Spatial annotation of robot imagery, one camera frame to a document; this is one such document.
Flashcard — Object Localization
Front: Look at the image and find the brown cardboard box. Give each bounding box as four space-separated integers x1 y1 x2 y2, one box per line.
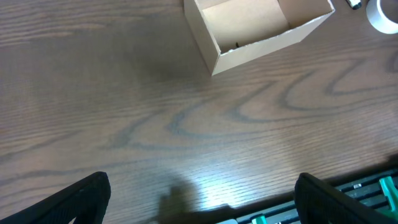
183 0 335 75

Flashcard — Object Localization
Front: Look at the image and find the white tape roll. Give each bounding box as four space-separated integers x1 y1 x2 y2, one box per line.
366 0 397 34

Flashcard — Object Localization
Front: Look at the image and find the white black marker pen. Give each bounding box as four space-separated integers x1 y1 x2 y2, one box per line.
346 0 362 10

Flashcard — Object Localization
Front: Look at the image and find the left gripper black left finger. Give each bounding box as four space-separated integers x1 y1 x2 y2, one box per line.
1 172 111 224

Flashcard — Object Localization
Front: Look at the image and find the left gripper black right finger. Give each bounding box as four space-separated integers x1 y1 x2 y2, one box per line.
294 173 397 224

